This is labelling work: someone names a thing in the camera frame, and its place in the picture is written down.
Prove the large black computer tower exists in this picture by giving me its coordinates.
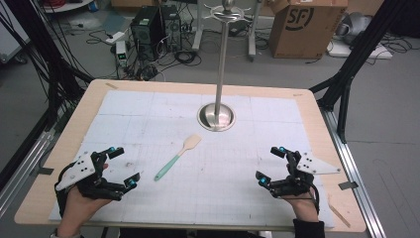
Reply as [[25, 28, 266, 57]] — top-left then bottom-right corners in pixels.
[[130, 5, 166, 61]]

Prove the white stand leg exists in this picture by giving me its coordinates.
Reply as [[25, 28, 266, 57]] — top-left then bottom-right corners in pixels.
[[191, 0, 205, 53], [247, 0, 264, 62]]

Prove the brown cardboard box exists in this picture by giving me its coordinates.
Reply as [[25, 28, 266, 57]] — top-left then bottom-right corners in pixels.
[[267, 0, 350, 60]]

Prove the grey round appliance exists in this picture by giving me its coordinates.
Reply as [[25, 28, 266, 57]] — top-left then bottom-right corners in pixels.
[[335, 11, 373, 47]]

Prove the white power strip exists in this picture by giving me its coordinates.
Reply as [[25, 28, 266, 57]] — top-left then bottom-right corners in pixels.
[[105, 31, 127, 46]]

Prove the white grid mat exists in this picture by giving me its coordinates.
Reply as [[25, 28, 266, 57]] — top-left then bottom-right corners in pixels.
[[49, 89, 336, 229]]

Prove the person's left hand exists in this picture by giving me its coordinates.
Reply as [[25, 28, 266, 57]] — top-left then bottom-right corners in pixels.
[[57, 161, 114, 234]]

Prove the metal hook stand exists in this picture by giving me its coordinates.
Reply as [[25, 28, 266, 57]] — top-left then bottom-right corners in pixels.
[[196, 0, 253, 133]]

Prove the white flat board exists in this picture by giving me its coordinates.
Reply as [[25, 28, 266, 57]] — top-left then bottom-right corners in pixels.
[[326, 39, 394, 60]]

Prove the spatula with green handle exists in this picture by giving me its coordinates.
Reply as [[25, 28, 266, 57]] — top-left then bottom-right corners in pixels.
[[154, 133, 203, 182]]

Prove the white device with green display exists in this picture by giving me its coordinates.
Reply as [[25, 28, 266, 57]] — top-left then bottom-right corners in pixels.
[[115, 40, 130, 68]]

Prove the small black computer tower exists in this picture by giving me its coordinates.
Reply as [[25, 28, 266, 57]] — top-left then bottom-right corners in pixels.
[[160, 4, 183, 53]]

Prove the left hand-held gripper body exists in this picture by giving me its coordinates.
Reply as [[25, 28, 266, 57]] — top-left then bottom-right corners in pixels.
[[53, 151, 125, 202]]

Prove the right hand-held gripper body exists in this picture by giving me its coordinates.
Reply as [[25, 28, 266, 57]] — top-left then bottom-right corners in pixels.
[[267, 151, 342, 200]]

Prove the thin wooden stick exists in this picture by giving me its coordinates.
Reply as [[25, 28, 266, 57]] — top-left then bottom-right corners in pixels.
[[327, 193, 352, 229]]

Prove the coiled black cable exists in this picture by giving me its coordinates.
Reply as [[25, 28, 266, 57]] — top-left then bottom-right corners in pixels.
[[173, 49, 203, 67]]

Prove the black frame strut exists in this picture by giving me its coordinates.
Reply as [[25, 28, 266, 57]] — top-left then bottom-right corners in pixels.
[[5, 0, 95, 132], [309, 0, 411, 145]]

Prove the aluminium rail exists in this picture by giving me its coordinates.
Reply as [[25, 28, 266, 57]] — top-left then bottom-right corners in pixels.
[[319, 106, 388, 238], [0, 130, 56, 217]]

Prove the grey tape piece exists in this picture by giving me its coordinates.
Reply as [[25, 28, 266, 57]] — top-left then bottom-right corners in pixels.
[[338, 180, 360, 191]]

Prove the person's right hand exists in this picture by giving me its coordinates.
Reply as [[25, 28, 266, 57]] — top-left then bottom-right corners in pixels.
[[282, 187, 321, 222]]

